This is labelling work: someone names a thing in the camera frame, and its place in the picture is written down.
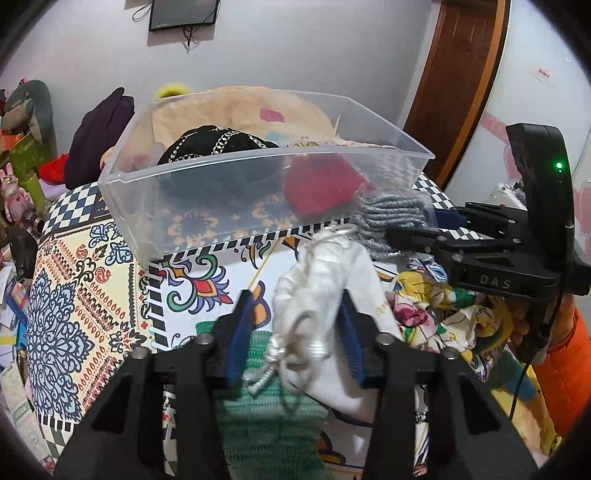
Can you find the small wall monitor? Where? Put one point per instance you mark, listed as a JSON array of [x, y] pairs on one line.
[[169, 14]]

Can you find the black white braided hair band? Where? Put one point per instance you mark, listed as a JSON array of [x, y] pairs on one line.
[[210, 140]]

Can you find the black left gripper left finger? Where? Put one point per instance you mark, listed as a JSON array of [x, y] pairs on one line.
[[120, 436]]

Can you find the pink rabbit figurine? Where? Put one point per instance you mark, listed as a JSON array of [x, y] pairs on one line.
[[19, 207]]

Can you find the orange sleeve forearm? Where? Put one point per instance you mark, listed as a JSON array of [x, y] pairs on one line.
[[564, 377]]

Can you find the green storage box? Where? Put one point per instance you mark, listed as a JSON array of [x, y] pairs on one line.
[[26, 157]]

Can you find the thin wooden stick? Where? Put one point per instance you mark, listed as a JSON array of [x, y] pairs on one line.
[[264, 254]]

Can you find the red knitted item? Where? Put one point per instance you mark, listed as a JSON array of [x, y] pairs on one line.
[[317, 184]]

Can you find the dark purple garment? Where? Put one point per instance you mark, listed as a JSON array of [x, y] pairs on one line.
[[99, 130]]

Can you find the grey knitted item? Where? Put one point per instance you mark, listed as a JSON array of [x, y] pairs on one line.
[[376, 214]]

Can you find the white wardrobe sliding door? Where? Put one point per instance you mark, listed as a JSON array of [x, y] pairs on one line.
[[539, 80]]

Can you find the right hand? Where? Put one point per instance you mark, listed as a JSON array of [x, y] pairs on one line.
[[530, 317]]

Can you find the red cloth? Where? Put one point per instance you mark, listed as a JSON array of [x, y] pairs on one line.
[[53, 171]]

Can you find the grey plush toy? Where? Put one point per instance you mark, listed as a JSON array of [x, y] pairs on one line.
[[29, 108]]

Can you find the clear plastic storage bin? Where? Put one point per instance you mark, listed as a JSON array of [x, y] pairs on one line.
[[182, 206]]

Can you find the beige fleece blanket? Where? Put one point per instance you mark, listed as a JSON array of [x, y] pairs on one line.
[[283, 117]]

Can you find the patterned tablecloth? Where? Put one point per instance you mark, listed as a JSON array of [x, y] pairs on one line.
[[91, 303]]

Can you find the floral yellow scrunchie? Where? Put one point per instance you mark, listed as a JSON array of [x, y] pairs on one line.
[[434, 315]]

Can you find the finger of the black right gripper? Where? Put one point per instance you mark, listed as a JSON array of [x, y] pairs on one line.
[[463, 218], [430, 241]]

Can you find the brown wooden door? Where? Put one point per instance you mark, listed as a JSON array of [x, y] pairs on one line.
[[459, 72]]

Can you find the white drawstring pouch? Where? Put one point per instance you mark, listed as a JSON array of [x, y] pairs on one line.
[[303, 351]]

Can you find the green knitted cloth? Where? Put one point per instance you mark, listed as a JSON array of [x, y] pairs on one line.
[[271, 435]]

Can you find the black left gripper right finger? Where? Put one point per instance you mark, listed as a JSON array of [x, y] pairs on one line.
[[470, 436]]

